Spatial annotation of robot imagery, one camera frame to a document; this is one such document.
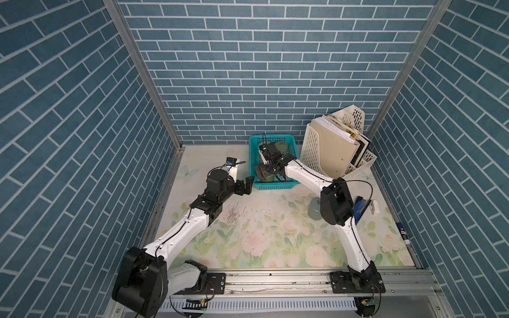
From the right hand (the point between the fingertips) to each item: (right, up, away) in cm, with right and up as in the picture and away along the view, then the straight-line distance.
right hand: (265, 168), depth 99 cm
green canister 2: (+2, -5, 0) cm, 6 cm away
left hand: (-7, -2, -18) cm, 19 cm away
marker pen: (+63, -30, -10) cm, 70 cm away
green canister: (+9, +12, +10) cm, 18 cm away
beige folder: (+30, +7, -15) cm, 35 cm away
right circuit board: (+36, -49, -28) cm, 67 cm away
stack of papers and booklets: (+32, +19, -12) cm, 39 cm away
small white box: (+52, -18, -8) cm, 56 cm away
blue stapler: (+45, -19, -6) cm, 49 cm away
